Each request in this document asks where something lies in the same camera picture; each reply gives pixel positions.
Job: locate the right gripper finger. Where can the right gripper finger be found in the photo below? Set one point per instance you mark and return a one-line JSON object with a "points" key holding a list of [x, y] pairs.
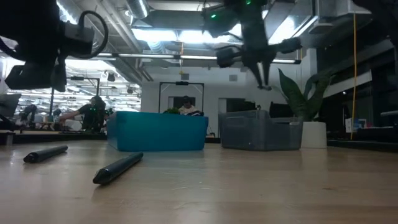
{"points": [[267, 73], [255, 73]]}

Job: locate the black pen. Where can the black pen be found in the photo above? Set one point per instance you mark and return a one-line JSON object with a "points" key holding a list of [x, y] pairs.
{"points": [[46, 153], [118, 168]]}

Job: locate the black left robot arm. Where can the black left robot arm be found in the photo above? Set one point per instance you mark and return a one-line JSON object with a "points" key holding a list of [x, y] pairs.
{"points": [[28, 28]]}

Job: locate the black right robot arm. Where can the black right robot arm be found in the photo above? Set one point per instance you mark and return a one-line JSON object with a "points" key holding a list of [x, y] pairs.
{"points": [[253, 28]]}

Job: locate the green leafy plant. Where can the green leafy plant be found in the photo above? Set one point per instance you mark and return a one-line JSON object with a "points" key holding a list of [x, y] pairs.
{"points": [[295, 96]]}

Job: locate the dark computer monitor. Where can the dark computer monitor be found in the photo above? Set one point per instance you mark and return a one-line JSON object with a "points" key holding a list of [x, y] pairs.
{"points": [[9, 105]]}

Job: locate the black monitor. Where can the black monitor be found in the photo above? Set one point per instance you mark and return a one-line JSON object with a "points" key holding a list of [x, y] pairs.
{"points": [[280, 110]]}

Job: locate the grey plastic bin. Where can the grey plastic bin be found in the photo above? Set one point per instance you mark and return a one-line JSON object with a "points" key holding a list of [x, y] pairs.
{"points": [[258, 133]]}

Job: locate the person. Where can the person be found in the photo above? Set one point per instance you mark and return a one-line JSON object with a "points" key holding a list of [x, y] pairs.
{"points": [[91, 115], [187, 109]]}

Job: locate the white plant pot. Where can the white plant pot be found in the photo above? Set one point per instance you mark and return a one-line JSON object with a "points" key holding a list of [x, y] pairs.
{"points": [[314, 135]]}

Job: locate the small green bush plant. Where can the small green bush plant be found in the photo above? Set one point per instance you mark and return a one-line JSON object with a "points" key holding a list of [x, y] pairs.
{"points": [[171, 111]]}

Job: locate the white and blue box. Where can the white and blue box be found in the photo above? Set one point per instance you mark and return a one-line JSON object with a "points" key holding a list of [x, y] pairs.
{"points": [[349, 125]]}

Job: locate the long LED light bar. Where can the long LED light bar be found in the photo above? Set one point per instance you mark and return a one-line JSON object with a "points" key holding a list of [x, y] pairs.
{"points": [[146, 56]]}

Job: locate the blue plastic bin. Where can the blue plastic bin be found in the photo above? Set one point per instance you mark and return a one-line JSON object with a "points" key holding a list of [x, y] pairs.
{"points": [[155, 130]]}

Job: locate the black metal station frame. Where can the black metal station frame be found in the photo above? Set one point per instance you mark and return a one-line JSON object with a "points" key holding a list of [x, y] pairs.
{"points": [[76, 78], [182, 83]]}

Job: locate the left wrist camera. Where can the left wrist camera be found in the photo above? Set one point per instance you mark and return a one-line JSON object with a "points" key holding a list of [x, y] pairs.
{"points": [[79, 34]]}

